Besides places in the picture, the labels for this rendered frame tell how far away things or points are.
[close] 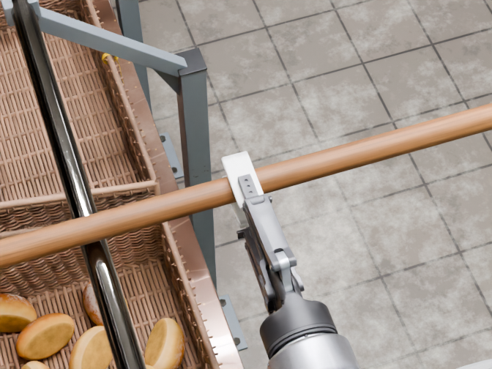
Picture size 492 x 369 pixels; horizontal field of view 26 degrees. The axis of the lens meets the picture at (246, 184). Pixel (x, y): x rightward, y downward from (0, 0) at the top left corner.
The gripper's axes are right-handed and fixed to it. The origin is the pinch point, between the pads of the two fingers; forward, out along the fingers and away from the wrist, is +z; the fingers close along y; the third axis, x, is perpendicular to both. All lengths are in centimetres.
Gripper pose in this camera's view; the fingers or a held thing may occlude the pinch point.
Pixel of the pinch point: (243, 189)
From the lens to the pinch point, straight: 118.2
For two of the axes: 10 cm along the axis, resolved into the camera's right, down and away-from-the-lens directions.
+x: 9.5, -2.6, 1.6
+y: 0.0, 5.4, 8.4
